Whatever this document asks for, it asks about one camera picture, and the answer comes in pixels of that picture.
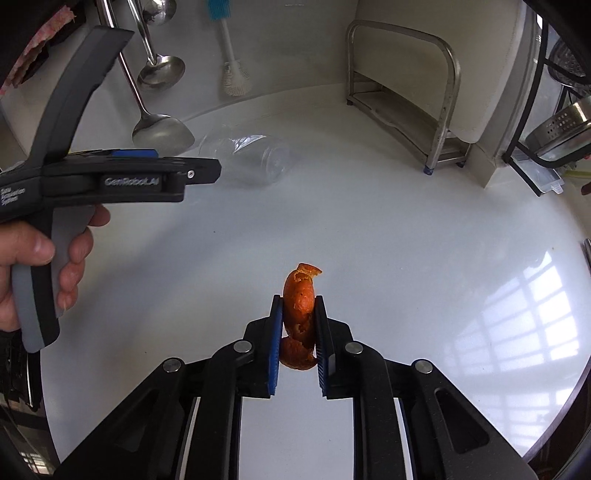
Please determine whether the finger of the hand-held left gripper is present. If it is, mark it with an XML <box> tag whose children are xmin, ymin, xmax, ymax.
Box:
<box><xmin>45</xmin><ymin>156</ymin><xmax>222</xmax><ymax>186</ymax></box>
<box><xmin>73</xmin><ymin>148</ymin><xmax>160</xmax><ymax>158</ymax></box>

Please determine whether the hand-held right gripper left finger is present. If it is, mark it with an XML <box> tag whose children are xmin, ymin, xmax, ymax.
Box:
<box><xmin>59</xmin><ymin>294</ymin><xmax>284</xmax><ymax>480</ymax></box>

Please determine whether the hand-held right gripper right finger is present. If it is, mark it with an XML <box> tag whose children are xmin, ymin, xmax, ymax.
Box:
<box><xmin>315</xmin><ymin>296</ymin><xmax>526</xmax><ymax>480</ymax></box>

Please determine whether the black dish rack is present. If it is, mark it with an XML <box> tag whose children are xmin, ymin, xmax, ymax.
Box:
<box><xmin>502</xmin><ymin>13</ymin><xmax>591</xmax><ymax>198</ymax></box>

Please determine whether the white cutting board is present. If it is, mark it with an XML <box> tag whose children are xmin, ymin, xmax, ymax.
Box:
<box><xmin>355</xmin><ymin>0</ymin><xmax>528</xmax><ymax>145</ymax></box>

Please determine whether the orange peel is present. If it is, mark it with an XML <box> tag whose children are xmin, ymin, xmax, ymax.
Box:
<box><xmin>279</xmin><ymin>263</ymin><xmax>324</xmax><ymax>371</ymax></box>

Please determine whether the metal spatula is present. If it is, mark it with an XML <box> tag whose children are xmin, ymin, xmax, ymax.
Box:
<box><xmin>98</xmin><ymin>0</ymin><xmax>196</xmax><ymax>151</ymax></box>

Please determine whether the perforated metal utensil holder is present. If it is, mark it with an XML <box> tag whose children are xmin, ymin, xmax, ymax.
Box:
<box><xmin>525</xmin><ymin>96</ymin><xmax>591</xmax><ymax>163</ymax></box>

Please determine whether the person's left hand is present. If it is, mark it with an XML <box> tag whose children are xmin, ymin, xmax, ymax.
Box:
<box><xmin>0</xmin><ymin>205</ymin><xmax>112</xmax><ymax>334</ymax></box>

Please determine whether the pink sponge cloth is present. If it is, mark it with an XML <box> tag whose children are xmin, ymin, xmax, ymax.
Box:
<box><xmin>0</xmin><ymin>0</ymin><xmax>77</xmax><ymax>94</ymax></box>

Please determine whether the blue white bottle brush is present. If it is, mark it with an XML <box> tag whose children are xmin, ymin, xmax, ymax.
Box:
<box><xmin>206</xmin><ymin>0</ymin><xmax>250</xmax><ymax>97</ymax></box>

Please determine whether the metal spoon with smiley handle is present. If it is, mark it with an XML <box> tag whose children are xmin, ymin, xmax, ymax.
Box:
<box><xmin>140</xmin><ymin>0</ymin><xmax>178</xmax><ymax>25</ymax></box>

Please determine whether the metal ladle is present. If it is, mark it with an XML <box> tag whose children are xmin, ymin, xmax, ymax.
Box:
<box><xmin>124</xmin><ymin>0</ymin><xmax>187</xmax><ymax>92</ymax></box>

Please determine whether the metal cutting board rack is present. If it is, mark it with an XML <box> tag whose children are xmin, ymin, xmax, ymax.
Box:
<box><xmin>345</xmin><ymin>19</ymin><xmax>472</xmax><ymax>176</ymax></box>

